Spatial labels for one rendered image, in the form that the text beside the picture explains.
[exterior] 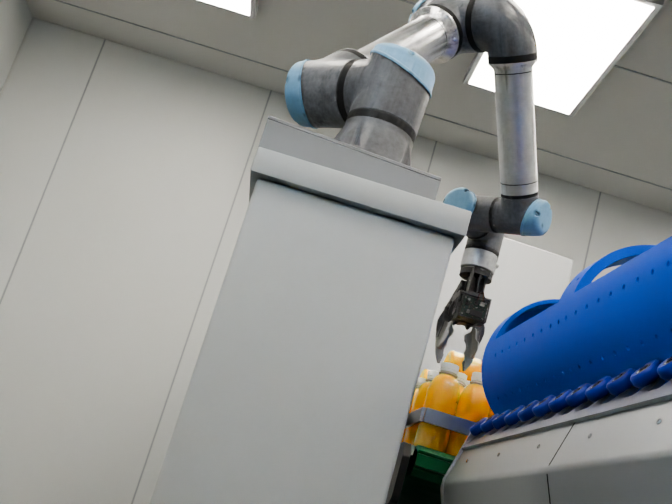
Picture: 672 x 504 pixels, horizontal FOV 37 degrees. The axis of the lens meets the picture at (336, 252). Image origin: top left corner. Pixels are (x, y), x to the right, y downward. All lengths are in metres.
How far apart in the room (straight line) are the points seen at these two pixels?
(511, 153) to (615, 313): 0.69
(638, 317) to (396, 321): 0.32
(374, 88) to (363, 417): 0.54
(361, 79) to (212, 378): 0.56
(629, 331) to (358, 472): 0.40
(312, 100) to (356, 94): 0.10
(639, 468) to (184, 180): 5.48
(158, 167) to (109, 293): 0.88
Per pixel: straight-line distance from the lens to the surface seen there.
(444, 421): 2.08
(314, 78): 1.69
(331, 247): 1.39
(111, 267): 6.34
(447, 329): 2.12
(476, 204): 2.08
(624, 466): 1.21
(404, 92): 1.59
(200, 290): 6.26
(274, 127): 1.47
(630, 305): 1.35
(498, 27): 1.96
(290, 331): 1.36
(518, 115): 1.99
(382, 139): 1.55
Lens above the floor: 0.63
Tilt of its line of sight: 17 degrees up
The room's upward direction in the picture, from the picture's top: 17 degrees clockwise
